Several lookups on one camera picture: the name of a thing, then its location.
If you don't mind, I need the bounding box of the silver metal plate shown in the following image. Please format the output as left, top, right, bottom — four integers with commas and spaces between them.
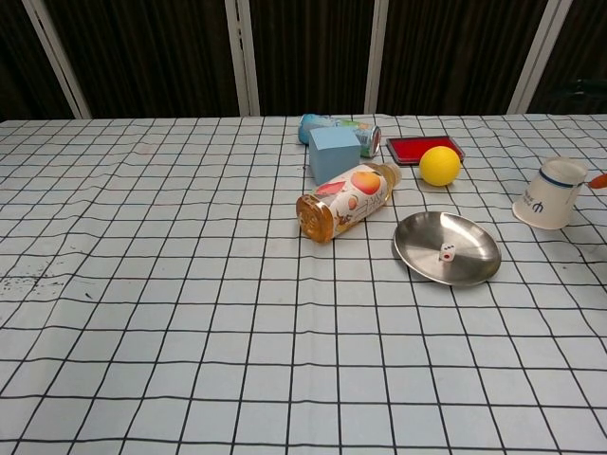
392, 211, 503, 287

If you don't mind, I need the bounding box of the light blue cube box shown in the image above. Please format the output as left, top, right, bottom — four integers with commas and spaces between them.
308, 126, 362, 185

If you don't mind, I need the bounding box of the white frame post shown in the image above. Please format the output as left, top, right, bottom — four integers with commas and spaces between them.
364, 0, 403, 115
21, 0, 91, 119
224, 0, 261, 117
506, 0, 575, 115

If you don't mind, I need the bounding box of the white paper cup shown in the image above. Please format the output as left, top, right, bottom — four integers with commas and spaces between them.
511, 157, 589, 230

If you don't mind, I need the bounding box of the red flat tray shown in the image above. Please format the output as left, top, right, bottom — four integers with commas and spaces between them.
385, 135, 466, 167

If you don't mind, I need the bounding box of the blue green drink can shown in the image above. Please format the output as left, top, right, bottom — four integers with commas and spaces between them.
298, 113, 382, 158

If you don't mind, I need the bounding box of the checkered tablecloth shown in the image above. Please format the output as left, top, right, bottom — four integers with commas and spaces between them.
0, 113, 607, 455

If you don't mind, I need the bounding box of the peach juice bottle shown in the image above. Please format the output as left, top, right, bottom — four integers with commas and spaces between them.
295, 161, 404, 245

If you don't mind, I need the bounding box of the yellow ball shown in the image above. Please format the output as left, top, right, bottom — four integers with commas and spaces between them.
418, 146, 463, 188

